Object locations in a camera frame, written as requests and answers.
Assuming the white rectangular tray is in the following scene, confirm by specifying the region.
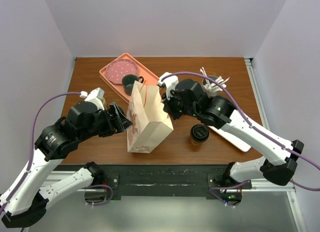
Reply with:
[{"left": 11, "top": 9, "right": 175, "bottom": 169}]
[{"left": 208, "top": 126, "right": 251, "bottom": 152}]

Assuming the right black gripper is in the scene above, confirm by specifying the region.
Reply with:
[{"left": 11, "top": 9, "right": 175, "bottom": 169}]
[{"left": 161, "top": 88, "right": 199, "bottom": 121}]

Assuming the dark green mug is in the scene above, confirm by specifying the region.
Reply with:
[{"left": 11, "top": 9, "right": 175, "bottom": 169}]
[{"left": 121, "top": 74, "right": 145, "bottom": 96}]

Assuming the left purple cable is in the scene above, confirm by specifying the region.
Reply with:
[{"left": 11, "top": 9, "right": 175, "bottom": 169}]
[{"left": 0, "top": 91, "right": 83, "bottom": 215}]

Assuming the pink dotted plate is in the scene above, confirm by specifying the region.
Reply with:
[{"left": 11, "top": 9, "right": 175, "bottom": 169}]
[{"left": 105, "top": 59, "right": 139, "bottom": 85}]

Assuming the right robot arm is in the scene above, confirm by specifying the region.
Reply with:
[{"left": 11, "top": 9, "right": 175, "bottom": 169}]
[{"left": 157, "top": 76, "right": 304, "bottom": 188}]

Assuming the cream bear paper bag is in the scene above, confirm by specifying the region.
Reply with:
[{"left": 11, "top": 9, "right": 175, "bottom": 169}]
[{"left": 126, "top": 82, "right": 174, "bottom": 153}]

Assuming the brown paper coffee cup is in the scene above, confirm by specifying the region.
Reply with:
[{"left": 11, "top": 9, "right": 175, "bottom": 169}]
[{"left": 190, "top": 139, "right": 205, "bottom": 146}]

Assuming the purple cable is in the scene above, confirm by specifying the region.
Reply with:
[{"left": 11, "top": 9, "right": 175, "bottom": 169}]
[
  {"left": 0, "top": 91, "right": 83, "bottom": 215},
  {"left": 159, "top": 71, "right": 320, "bottom": 191}
]

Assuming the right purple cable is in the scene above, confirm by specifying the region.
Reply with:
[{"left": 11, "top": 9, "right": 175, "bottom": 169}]
[{"left": 159, "top": 71, "right": 320, "bottom": 191}]

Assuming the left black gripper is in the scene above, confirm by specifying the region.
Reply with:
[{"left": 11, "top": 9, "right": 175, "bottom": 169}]
[{"left": 79, "top": 101, "right": 133, "bottom": 141}]

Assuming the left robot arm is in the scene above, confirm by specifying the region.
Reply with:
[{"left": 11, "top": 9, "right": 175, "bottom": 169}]
[{"left": 0, "top": 101, "right": 132, "bottom": 228}]

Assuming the grey straw holder cup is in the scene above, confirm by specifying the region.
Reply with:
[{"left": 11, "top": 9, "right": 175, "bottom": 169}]
[{"left": 202, "top": 75, "right": 222, "bottom": 98}]

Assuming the salmon pink tray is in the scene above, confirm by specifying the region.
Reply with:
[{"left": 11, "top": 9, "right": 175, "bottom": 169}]
[{"left": 99, "top": 53, "right": 159, "bottom": 103}]

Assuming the black plastic cup lid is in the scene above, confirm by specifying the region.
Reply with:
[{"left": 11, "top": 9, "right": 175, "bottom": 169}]
[{"left": 190, "top": 124, "right": 210, "bottom": 141}]

